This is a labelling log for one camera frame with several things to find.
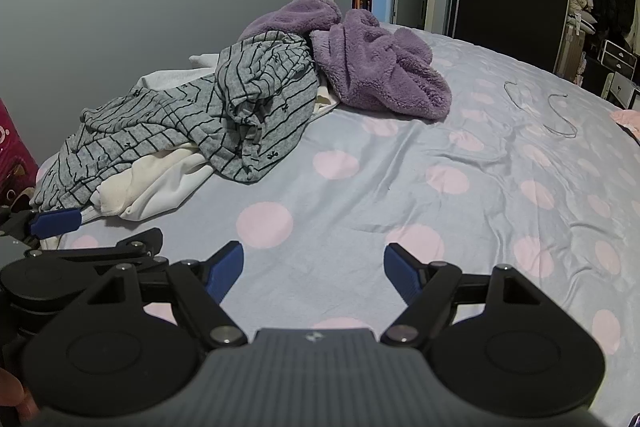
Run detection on cream white garment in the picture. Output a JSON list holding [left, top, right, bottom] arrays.
[[40, 53, 342, 228]]

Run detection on black white storage drawers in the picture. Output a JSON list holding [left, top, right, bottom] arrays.
[[597, 39, 640, 108]]

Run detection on thin dark wire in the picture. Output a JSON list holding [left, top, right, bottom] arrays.
[[542, 93, 579, 139], [503, 80, 532, 114]]

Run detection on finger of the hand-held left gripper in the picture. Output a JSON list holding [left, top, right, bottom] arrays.
[[0, 207, 83, 243], [27, 228, 170, 278]]

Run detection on purple fleece garment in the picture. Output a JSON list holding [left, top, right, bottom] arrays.
[[239, 0, 453, 124]]

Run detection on light pink cloth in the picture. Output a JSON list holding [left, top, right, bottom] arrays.
[[611, 108, 640, 134]]

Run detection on person's left hand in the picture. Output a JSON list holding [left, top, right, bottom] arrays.
[[0, 367, 39, 423]]

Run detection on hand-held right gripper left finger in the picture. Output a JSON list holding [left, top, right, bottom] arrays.
[[87, 241, 247, 350]]

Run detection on polka dot bed sheet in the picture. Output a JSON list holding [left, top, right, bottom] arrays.
[[35, 22, 640, 427]]

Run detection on pink patterned box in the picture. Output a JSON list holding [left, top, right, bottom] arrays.
[[0, 99, 40, 212]]

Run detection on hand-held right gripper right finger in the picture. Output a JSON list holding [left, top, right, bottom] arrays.
[[381, 243, 546, 349]]

